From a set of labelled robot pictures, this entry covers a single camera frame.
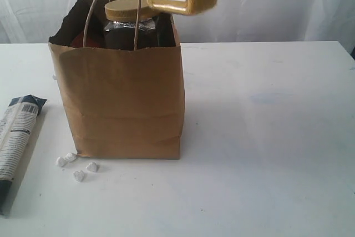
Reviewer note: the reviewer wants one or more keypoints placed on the clear nut jar gold lid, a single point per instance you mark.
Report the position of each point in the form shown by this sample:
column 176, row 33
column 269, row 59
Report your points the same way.
column 129, row 27

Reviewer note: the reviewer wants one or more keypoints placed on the large brown paper bag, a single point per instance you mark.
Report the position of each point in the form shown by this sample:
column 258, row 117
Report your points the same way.
column 119, row 104

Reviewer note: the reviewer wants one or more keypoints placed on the white crumpled pellet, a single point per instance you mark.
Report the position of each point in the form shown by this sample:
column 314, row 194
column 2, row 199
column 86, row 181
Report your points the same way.
column 70, row 157
column 79, row 176
column 60, row 162
column 92, row 167

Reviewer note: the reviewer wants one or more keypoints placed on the white backdrop curtain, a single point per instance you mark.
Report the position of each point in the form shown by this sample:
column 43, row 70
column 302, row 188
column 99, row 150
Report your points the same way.
column 34, row 21

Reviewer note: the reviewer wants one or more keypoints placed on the dark blue pasta packet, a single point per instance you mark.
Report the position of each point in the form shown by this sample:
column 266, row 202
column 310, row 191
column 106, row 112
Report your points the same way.
column 17, row 124

